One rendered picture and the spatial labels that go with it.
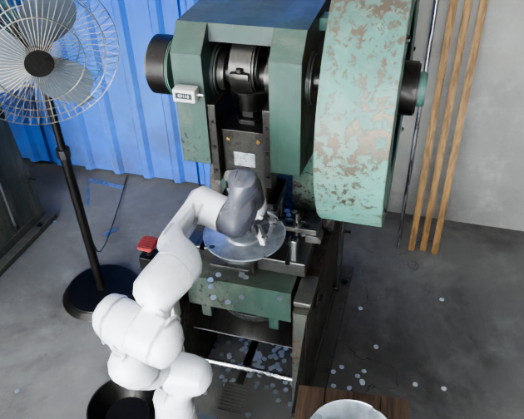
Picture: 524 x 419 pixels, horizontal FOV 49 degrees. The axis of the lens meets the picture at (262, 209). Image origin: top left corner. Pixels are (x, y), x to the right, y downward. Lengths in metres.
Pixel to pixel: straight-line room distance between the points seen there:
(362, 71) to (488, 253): 2.08
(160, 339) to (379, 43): 0.80
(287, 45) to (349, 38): 0.33
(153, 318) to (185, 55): 0.79
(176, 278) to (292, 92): 0.66
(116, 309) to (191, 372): 0.34
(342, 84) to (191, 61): 0.54
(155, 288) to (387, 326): 1.69
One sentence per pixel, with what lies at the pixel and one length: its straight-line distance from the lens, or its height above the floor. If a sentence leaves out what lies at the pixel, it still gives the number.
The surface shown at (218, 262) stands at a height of 0.78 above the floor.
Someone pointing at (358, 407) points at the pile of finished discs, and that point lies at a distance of 2.04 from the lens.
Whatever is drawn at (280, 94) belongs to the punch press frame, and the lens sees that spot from 1.67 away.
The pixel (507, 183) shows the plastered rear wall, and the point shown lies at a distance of 3.29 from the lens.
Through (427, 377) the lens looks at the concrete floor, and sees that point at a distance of 2.64.
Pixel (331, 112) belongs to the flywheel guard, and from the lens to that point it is 1.35.
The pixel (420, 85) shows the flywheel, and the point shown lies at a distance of 1.69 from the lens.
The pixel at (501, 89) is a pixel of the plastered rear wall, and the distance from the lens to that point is 3.02.
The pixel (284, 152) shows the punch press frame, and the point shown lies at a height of 1.14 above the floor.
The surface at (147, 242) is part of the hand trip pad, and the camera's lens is 2.06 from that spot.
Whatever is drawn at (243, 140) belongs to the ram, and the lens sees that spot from 1.84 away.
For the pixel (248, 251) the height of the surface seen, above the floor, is 0.78.
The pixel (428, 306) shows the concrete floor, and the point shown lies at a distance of 2.91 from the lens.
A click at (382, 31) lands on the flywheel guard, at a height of 1.60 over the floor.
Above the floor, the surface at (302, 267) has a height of 0.69.
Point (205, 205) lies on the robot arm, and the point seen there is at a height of 1.18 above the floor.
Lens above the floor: 2.08
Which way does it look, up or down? 38 degrees down
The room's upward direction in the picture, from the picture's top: 2 degrees counter-clockwise
